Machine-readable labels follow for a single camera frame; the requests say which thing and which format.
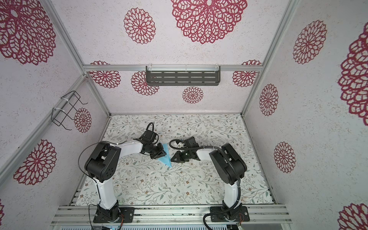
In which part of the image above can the light blue square paper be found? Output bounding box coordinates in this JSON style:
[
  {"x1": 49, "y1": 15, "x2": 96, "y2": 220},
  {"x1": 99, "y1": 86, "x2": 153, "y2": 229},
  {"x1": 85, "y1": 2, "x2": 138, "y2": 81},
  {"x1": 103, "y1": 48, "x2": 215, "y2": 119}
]
[{"x1": 158, "y1": 144, "x2": 172, "y2": 168}]

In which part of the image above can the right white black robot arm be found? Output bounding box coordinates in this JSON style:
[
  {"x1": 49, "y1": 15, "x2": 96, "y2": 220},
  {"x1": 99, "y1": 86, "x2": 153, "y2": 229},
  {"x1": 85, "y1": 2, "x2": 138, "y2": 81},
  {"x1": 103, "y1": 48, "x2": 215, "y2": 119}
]
[{"x1": 169, "y1": 140, "x2": 247, "y2": 216}]

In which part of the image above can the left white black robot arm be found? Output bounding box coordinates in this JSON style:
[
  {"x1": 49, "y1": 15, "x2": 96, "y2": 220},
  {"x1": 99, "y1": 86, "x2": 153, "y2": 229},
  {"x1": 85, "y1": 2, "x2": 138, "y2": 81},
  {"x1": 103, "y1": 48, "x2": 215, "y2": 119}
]
[{"x1": 84, "y1": 139, "x2": 167, "y2": 223}]

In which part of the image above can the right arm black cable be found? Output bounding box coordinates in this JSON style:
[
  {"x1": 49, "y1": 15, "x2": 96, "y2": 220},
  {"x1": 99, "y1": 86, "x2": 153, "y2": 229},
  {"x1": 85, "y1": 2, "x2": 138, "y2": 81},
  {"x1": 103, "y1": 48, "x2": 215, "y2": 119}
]
[{"x1": 168, "y1": 139, "x2": 242, "y2": 230}]

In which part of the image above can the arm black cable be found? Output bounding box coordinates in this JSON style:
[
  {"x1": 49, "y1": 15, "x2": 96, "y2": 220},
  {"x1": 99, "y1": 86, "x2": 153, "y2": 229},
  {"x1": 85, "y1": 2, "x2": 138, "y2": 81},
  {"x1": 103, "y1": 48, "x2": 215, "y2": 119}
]
[
  {"x1": 77, "y1": 122, "x2": 159, "y2": 230},
  {"x1": 168, "y1": 139, "x2": 242, "y2": 230}
]

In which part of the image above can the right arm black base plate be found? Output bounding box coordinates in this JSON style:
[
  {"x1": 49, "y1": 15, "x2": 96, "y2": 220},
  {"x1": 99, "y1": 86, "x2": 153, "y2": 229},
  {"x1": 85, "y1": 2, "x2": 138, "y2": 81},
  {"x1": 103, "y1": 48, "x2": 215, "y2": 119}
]
[{"x1": 210, "y1": 205, "x2": 250, "y2": 222}]

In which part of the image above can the dark grey slotted wall shelf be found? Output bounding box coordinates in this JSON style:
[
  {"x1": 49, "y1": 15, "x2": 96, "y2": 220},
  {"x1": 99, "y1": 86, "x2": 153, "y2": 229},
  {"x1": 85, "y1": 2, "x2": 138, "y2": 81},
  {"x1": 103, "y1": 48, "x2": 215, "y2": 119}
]
[{"x1": 145, "y1": 66, "x2": 221, "y2": 86}]

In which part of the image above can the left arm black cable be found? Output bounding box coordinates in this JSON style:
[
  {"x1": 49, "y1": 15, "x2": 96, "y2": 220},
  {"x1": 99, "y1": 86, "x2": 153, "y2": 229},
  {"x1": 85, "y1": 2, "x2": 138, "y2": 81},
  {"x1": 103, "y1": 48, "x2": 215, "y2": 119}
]
[{"x1": 77, "y1": 122, "x2": 159, "y2": 230}]

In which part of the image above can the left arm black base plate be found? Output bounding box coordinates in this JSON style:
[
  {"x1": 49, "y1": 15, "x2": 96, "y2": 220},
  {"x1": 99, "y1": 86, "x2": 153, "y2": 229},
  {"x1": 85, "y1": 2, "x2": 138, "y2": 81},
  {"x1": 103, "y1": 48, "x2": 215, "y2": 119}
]
[{"x1": 93, "y1": 206, "x2": 135, "y2": 223}]

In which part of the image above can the black wire wall rack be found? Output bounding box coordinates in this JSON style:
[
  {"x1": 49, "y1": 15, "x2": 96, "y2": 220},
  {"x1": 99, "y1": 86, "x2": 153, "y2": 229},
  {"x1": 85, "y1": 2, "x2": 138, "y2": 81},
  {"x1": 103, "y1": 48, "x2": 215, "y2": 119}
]
[{"x1": 50, "y1": 91, "x2": 88, "y2": 131}]

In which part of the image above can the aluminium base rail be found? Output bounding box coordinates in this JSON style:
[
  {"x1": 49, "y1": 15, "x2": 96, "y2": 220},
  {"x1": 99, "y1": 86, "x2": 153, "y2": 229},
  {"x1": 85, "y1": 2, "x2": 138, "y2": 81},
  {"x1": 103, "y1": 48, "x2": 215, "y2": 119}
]
[{"x1": 50, "y1": 205, "x2": 292, "y2": 226}]

